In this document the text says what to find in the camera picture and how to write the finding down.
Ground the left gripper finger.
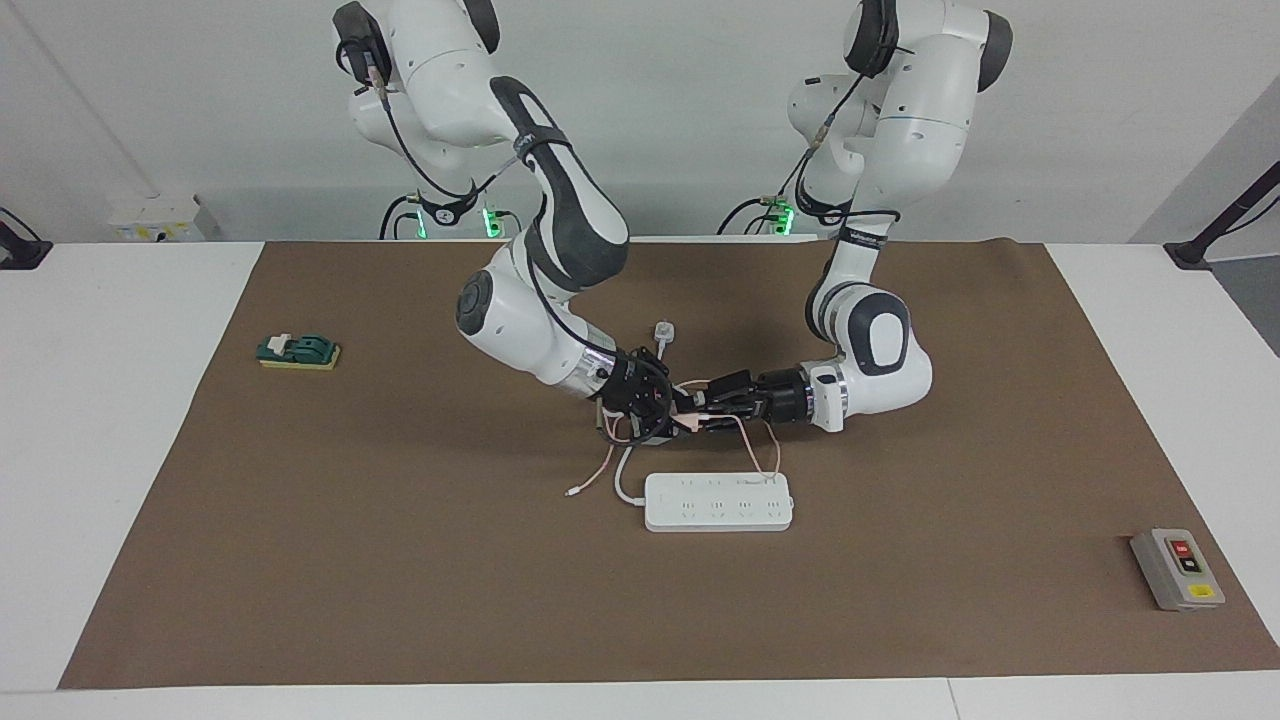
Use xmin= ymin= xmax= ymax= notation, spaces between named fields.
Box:
xmin=703 ymin=370 xmax=766 ymax=403
xmin=700 ymin=405 xmax=769 ymax=433

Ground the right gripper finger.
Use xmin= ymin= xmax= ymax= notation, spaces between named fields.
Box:
xmin=645 ymin=360 xmax=698 ymax=411
xmin=640 ymin=408 xmax=691 ymax=447

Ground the pink charger cable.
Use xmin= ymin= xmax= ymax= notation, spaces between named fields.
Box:
xmin=565 ymin=378 xmax=786 ymax=498

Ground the white power strip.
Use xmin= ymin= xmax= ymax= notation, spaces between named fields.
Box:
xmin=643 ymin=472 xmax=796 ymax=533

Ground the brown table mat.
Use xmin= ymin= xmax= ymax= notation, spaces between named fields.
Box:
xmin=57 ymin=238 xmax=1280 ymax=691

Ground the black clamp stand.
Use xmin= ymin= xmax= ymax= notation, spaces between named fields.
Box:
xmin=1165 ymin=160 xmax=1280 ymax=271
xmin=0 ymin=208 xmax=53 ymax=271

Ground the white power strip cable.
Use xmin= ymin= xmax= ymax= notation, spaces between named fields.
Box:
xmin=598 ymin=320 xmax=691 ymax=506

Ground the black base cable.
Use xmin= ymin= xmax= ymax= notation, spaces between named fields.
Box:
xmin=715 ymin=190 xmax=796 ymax=238
xmin=378 ymin=193 xmax=426 ymax=241

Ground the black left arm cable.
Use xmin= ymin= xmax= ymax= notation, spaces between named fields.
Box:
xmin=790 ymin=70 xmax=901 ymax=226

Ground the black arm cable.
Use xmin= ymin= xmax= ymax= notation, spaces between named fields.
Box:
xmin=365 ymin=60 xmax=611 ymax=361
xmin=790 ymin=70 xmax=901 ymax=226

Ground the green knife switch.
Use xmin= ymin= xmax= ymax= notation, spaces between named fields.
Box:
xmin=257 ymin=333 xmax=342 ymax=372

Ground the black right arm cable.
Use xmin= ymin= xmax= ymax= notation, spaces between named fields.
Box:
xmin=365 ymin=60 xmax=611 ymax=361

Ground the grey on-off switch box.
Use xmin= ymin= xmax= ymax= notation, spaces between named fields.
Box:
xmin=1130 ymin=527 xmax=1227 ymax=612

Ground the white wall socket box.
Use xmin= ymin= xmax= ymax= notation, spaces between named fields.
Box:
xmin=108 ymin=195 xmax=223 ymax=243

